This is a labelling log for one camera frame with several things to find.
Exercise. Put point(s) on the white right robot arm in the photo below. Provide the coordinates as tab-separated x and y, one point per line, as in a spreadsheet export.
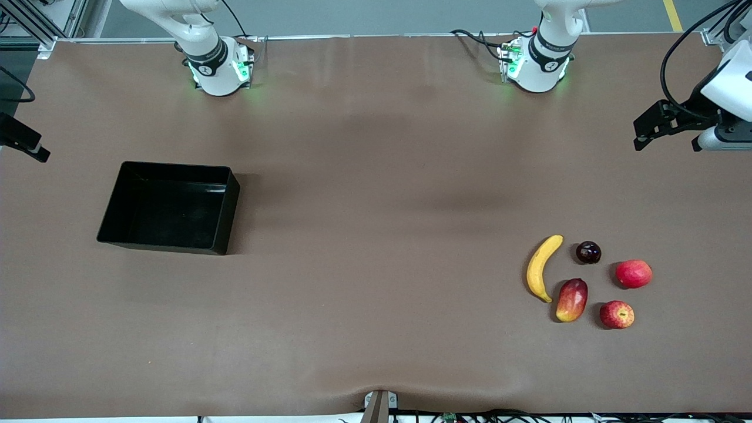
217	76

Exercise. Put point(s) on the large table cover mat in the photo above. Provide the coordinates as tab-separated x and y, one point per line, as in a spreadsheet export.
376	294

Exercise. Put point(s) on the small green circuit board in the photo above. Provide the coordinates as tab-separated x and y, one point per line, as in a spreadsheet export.
449	418

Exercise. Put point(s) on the red apple with yellow dimple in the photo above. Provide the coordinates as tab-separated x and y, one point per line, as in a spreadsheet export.
617	314

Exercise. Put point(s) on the red yellow mango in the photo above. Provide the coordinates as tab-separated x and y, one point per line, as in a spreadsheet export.
571	300

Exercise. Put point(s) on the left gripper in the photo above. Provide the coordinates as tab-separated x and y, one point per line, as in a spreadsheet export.
692	110

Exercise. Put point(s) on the yellow banana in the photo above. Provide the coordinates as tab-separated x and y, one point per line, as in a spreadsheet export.
539	267

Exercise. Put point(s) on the pinkish red round fruit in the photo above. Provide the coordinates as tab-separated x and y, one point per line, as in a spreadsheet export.
634	274

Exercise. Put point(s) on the black plastic box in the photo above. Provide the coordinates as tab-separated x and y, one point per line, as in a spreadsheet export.
170	208

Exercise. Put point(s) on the aluminium frame profile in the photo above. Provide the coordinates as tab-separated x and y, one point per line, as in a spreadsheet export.
41	26
718	32

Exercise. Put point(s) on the grey metal bracket post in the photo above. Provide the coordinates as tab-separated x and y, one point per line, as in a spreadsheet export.
379	408

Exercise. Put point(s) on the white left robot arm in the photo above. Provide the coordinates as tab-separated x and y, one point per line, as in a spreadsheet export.
537	73

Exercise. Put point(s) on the dark purple plum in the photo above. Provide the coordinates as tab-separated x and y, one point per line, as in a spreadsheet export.
588	252

